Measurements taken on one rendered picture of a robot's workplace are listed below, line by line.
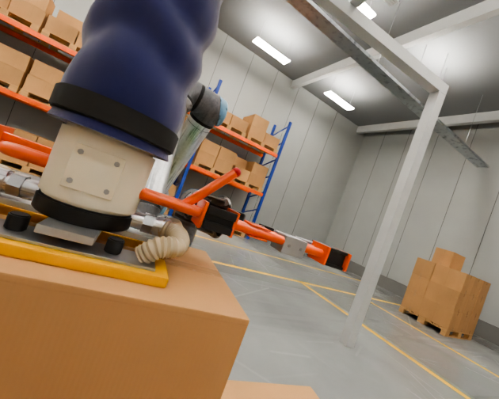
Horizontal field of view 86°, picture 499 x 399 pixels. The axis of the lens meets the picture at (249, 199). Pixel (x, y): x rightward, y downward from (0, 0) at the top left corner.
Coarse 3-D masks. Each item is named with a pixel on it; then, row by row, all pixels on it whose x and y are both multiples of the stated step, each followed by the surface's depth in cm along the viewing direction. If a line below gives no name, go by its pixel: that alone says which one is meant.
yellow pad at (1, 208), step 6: (0, 204) 51; (0, 210) 51; (6, 210) 51; (12, 210) 51; (18, 210) 52; (24, 210) 52; (36, 216) 53; (42, 216) 53; (36, 222) 53; (132, 228) 67; (102, 234) 58; (108, 234) 58; (114, 234) 59; (126, 240) 60; (132, 240) 60; (138, 240) 61; (132, 246) 60
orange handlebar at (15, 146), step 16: (0, 144) 44; (16, 144) 48; (32, 144) 68; (32, 160) 46; (144, 192) 53; (160, 192) 59; (176, 208) 55; (192, 208) 57; (240, 224) 61; (256, 224) 66; (272, 240) 65; (320, 256) 71
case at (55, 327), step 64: (0, 256) 36; (192, 256) 71; (0, 320) 33; (64, 320) 36; (128, 320) 39; (192, 320) 42; (0, 384) 34; (64, 384) 37; (128, 384) 40; (192, 384) 43
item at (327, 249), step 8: (320, 248) 73; (328, 248) 70; (336, 248) 78; (312, 256) 74; (328, 256) 71; (336, 256) 72; (344, 256) 73; (328, 264) 71; (336, 264) 73; (344, 264) 73
